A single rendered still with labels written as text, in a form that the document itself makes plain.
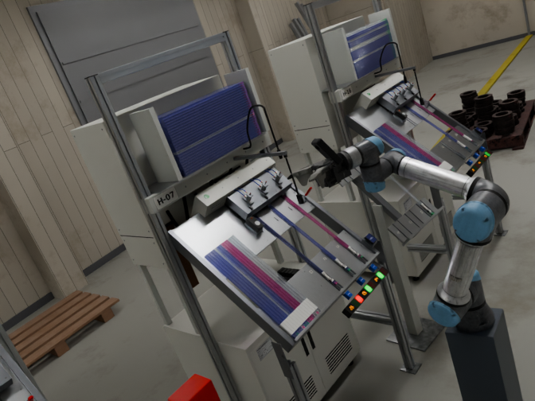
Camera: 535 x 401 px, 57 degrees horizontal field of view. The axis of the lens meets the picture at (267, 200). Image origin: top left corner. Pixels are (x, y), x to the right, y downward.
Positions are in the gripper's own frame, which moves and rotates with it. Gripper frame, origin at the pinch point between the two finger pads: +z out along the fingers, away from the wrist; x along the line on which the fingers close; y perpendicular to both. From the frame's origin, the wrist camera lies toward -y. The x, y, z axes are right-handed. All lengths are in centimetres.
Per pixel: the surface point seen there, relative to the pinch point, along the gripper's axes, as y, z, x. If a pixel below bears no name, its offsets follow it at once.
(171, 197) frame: 0, 28, 62
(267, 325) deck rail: 56, 20, 26
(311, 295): 58, -4, 32
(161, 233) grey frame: 12, 38, 62
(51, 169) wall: -11, 57, 448
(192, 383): 58, 56, 23
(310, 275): 53, -10, 39
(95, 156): -26, 46, 91
